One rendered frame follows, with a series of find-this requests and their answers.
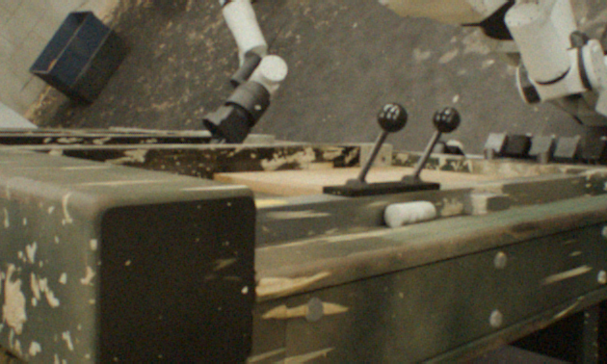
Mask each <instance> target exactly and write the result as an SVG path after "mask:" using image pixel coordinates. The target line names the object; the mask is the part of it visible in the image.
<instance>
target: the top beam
mask: <svg viewBox="0 0 607 364"><path fill-rule="evenodd" d="M256 216H257V206H256V201H255V195H254V193H253V192H252V189H251V188H250V187H248V186H245V185H239V184H233V183H227V182H222V181H214V180H208V179H202V178H196V177H191V176H183V175H177V174H171V173H165V172H160V171H153V170H146V169H135V168H130V167H123V166H117V165H110V164H104V163H97V162H92V161H86V160H80V159H73V157H67V156H61V155H55V154H49V153H43V152H36V151H30V150H24V149H18V148H12V147H5V146H0V345H1V346H2V347H3V348H5V349H6V350H8V351H9V352H11V353H12V354H14V355H15V356H16V357H18V358H19V359H21V360H22V361H23V362H25V363H26V364H237V363H241V362H243V361H245V360H246V359H247V358H248V356H249V355H250V353H251V350H252V338H253V308H254V278H255V247H256Z"/></svg>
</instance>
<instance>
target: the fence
mask: <svg viewBox="0 0 607 364"><path fill-rule="evenodd" d="M586 180H587V175H578V174H567V173H559V174H547V175H536V176H523V177H512V178H501V179H490V180H477V181H465V182H454V183H442V184H440V189H438V190H428V191H417V192H407V193H406V194H396V195H376V196H367V197H356V198H347V197H341V196H334V195H302V196H290V197H278V198H267V199H256V200H255V201H265V200H278V201H284V202H290V203H280V204H270V205H256V206H257V216H256V243H257V244H263V243H270V242H275V241H282V240H290V239H296V238H302V237H309V236H316V235H323V234H330V233H336V232H342V231H349V230H357V229H362V228H369V227H376V226H383V224H387V222H386V220H385V216H384V215H385V211H386V209H387V208H388V207H389V206H391V205H397V204H406V203H414V202H430V203H431V204H432V205H433V206H434V207H435V217H442V216H449V215H456V214H462V207H463V196H464V195H470V194H478V193H479V192H491V193H492V194H501V195H509V196H510V197H509V206H516V205H522V204H529V203H536V202H543V201H548V200H555V199H562V198H570V197H576V196H582V195H585V192H586Z"/></svg>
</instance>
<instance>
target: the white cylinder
mask: <svg viewBox="0 0 607 364"><path fill-rule="evenodd" d="M384 216H385V220H386V222H387V224H388V226H389V227H391V228H395V227H402V226H408V224H414V223H421V222H427V221H432V220H433V219H434V217H435V207H434V206H433V205H432V204H431V203H430V202H414V203H406V204H397V205H391V206H389V207H388V208H387V209H386V211H385V215H384Z"/></svg>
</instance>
